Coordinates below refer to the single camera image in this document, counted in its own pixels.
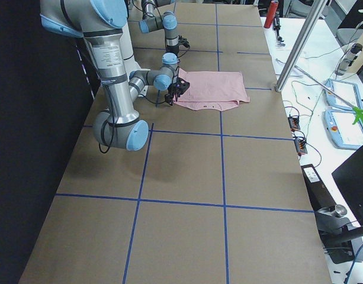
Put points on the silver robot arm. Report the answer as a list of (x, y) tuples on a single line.
[(152, 20), (104, 28)]

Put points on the near orange terminal board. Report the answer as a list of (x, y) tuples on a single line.
[(300, 146)]

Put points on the black camera stand clamp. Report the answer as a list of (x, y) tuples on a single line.
[(341, 239)]

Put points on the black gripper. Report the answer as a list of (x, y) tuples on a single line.
[(172, 49), (174, 89)]

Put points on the metal reacher grabber tool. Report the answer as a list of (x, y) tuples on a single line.
[(357, 110)]

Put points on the orange terminal board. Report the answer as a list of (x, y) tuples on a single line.
[(294, 123), (300, 146)]

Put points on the black monitor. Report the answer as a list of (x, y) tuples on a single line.
[(349, 180)]

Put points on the teach pendant tablet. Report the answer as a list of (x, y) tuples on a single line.
[(347, 91), (341, 130)]

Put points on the black device box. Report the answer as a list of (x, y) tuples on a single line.
[(319, 196)]

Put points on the near teach pendant tablet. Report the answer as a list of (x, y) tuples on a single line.
[(341, 130)]

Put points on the pink Snoopy t-shirt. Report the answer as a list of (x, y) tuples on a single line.
[(213, 90)]

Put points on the far teach pendant tablet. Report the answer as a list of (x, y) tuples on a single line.
[(347, 91)]

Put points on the clear water bottle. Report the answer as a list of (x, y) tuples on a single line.
[(348, 59)]

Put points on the red cylinder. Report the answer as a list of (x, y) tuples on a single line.
[(272, 9)]

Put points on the aluminium frame post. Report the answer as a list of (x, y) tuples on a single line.
[(300, 42)]

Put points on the far orange terminal board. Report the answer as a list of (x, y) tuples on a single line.
[(294, 123)]

